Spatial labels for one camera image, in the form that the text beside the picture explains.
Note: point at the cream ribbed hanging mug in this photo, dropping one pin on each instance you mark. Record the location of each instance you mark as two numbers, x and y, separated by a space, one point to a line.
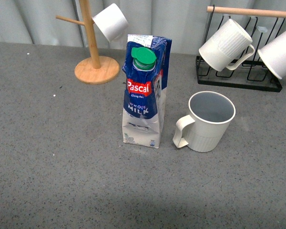
228 48

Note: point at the white mug on tree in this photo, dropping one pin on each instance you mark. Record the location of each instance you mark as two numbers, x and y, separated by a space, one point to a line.
111 22

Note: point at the white mug black handle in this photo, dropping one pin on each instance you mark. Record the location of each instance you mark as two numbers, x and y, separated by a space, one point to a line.
273 56

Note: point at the cream ribbed cup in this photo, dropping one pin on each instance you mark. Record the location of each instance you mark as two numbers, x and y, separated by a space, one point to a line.
209 115

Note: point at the blue white milk carton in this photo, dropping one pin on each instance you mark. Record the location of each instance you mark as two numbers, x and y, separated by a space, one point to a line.
146 67

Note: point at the wooden mug tree stand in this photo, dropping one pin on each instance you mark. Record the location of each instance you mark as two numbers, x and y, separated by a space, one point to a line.
96 69

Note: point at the black wire mug rack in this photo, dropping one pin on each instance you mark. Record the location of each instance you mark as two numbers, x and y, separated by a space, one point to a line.
263 26

